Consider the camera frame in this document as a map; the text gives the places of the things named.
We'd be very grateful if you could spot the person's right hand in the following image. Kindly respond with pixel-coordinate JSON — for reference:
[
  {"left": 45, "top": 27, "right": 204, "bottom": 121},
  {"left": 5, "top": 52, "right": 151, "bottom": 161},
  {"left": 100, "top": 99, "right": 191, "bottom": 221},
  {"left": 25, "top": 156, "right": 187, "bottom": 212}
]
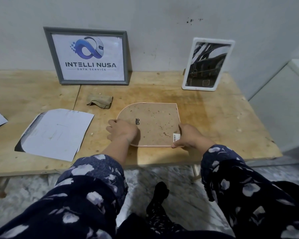
[{"left": 171, "top": 123, "right": 210, "bottom": 151}]

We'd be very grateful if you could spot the person's left hand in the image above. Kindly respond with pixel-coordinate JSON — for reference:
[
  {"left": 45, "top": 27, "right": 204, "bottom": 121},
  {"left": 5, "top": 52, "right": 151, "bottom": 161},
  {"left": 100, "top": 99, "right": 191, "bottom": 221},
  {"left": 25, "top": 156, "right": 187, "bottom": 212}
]
[{"left": 106, "top": 119, "right": 139, "bottom": 145}]

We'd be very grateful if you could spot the arched brown backing board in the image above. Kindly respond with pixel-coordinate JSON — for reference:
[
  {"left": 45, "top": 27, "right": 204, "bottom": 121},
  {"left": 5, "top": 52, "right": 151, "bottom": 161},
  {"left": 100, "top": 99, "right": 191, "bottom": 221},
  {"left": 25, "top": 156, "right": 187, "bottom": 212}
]
[{"left": 117, "top": 103, "right": 180, "bottom": 147}]

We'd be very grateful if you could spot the pink arched photo frame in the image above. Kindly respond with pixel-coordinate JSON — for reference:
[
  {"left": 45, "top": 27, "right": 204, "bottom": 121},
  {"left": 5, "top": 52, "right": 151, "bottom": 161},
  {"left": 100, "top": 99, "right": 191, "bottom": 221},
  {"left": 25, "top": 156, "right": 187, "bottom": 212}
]
[{"left": 116, "top": 102, "right": 181, "bottom": 148}]

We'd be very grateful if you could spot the brown wiping cloth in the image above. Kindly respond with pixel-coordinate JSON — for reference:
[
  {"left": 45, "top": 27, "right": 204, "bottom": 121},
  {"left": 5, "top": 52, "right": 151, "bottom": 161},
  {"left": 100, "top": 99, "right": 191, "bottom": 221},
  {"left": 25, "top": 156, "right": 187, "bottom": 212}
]
[{"left": 86, "top": 94, "right": 114, "bottom": 109}]

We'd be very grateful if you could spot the white picture frame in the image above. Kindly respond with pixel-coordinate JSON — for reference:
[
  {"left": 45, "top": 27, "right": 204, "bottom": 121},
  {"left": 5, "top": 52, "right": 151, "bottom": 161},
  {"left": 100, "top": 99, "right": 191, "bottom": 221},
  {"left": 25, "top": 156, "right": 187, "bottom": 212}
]
[{"left": 181, "top": 37, "right": 236, "bottom": 92}]

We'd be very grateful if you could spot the grey framed Intelli Nusa sign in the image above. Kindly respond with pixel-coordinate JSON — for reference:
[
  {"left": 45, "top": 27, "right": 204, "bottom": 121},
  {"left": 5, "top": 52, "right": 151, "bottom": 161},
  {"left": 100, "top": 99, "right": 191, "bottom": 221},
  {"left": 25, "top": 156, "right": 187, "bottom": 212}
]
[{"left": 43, "top": 27, "right": 130, "bottom": 86}]

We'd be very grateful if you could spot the dark print sheet face-down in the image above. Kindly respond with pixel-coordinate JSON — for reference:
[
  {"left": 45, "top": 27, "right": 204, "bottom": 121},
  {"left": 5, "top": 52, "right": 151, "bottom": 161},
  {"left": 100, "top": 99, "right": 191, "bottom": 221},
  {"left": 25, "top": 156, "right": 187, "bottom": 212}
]
[{"left": 14, "top": 109, "right": 95, "bottom": 162}]

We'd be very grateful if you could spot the person's right forearm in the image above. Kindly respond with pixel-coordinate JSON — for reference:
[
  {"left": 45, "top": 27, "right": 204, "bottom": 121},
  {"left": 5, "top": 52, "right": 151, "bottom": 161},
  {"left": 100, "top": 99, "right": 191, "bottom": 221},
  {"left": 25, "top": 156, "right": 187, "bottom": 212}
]
[{"left": 198, "top": 139, "right": 299, "bottom": 239}]

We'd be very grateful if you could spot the person's left forearm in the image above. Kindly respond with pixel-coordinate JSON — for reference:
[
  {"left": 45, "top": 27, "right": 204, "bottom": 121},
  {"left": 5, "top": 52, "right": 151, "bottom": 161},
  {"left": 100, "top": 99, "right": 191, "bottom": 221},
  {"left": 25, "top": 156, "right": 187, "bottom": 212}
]
[{"left": 0, "top": 140, "right": 129, "bottom": 239}]

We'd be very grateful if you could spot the person's dark clothing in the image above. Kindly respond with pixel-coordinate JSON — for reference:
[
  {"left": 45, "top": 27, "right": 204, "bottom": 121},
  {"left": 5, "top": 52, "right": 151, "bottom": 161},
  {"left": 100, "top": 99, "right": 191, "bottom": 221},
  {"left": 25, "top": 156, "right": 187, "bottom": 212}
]
[{"left": 116, "top": 181, "right": 236, "bottom": 239}]

